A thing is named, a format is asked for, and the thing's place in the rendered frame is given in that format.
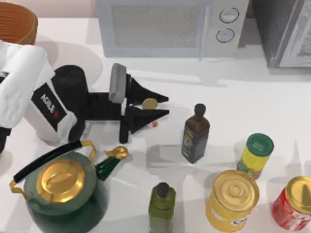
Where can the microwave knob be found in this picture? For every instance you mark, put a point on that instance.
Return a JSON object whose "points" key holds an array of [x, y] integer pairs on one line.
{"points": [[229, 14], [225, 35]]}

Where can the green and gold kettle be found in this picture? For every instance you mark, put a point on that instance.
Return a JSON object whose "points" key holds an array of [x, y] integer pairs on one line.
{"points": [[65, 194]]}

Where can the orange woven basket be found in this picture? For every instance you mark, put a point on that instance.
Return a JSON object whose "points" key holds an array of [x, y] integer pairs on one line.
{"points": [[17, 21]]}

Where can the dark brown bottle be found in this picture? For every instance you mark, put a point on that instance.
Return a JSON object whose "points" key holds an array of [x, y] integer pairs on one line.
{"points": [[195, 138]]}

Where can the large yellow gold-topped can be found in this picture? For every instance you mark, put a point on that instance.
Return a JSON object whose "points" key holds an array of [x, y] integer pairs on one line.
{"points": [[230, 204]]}

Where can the large red gold-topped can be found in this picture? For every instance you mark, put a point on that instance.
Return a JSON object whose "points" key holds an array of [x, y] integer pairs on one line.
{"points": [[294, 206]]}

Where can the green bottle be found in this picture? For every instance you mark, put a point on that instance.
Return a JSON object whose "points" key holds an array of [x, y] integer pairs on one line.
{"points": [[162, 208]]}

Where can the microwave door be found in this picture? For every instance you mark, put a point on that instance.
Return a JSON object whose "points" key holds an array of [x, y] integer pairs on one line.
{"points": [[153, 26]]}

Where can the yellow can with green lid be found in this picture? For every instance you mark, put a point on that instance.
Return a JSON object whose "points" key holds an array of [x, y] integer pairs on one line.
{"points": [[255, 157]]}

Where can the pale microwave oven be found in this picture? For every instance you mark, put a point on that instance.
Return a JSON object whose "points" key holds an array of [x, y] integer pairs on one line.
{"points": [[226, 46]]}

